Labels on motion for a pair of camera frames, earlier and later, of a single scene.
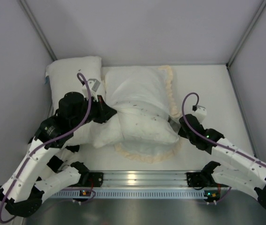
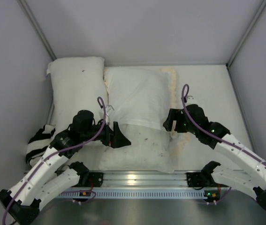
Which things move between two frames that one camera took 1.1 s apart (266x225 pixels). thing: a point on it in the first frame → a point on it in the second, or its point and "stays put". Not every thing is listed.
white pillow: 145,122 → 149,150
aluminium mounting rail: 148,178 stays put
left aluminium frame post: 38,29 stays put
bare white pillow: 62,76 stays put
